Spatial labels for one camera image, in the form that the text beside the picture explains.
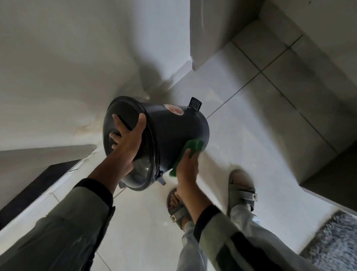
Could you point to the person's right leg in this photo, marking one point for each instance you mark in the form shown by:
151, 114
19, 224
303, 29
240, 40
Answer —
262, 229

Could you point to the person's left grey sandal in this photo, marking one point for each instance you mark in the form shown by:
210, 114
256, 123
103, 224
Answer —
177, 209

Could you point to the person's right fingers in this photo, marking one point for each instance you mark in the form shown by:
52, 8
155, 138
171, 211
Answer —
189, 153

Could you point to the person's right hand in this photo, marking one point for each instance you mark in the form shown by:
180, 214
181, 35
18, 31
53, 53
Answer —
186, 170

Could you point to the person's left hand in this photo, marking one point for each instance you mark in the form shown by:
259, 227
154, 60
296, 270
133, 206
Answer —
127, 150

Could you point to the black pedal trash bin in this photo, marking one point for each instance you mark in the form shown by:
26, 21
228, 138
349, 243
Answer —
164, 134

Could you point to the person's right grey sandal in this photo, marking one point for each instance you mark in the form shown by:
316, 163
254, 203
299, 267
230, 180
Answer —
242, 192

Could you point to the person's left middle finger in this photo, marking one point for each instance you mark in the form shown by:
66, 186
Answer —
115, 136

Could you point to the person's right forearm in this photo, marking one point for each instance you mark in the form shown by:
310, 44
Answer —
239, 240

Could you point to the green cleaning cloth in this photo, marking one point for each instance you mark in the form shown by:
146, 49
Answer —
192, 149

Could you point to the person's grey sandal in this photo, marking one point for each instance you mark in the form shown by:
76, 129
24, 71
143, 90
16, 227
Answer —
177, 209
242, 192

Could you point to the person's left forearm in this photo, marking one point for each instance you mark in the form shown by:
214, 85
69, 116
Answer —
55, 223

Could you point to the person's left leg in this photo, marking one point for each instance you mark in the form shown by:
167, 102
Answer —
192, 248

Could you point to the person's leg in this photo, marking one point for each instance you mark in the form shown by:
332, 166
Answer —
262, 229
192, 248

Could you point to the person's left thumb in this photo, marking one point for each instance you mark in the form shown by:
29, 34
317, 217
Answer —
140, 124

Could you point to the grey shaggy rug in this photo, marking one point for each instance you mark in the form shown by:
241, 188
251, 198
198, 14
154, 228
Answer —
332, 243

